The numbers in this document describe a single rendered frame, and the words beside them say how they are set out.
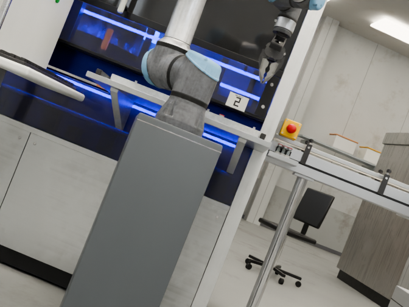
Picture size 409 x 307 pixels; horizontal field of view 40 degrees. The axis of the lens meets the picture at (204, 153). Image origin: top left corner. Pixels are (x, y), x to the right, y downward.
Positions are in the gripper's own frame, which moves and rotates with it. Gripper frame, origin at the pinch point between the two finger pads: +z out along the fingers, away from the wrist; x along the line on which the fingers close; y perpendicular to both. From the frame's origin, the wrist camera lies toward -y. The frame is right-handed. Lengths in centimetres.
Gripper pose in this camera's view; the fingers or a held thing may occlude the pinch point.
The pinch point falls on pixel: (263, 80)
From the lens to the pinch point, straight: 213.9
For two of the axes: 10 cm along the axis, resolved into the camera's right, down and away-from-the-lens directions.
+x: -9.3, -3.7, 0.5
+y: 0.4, 0.4, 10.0
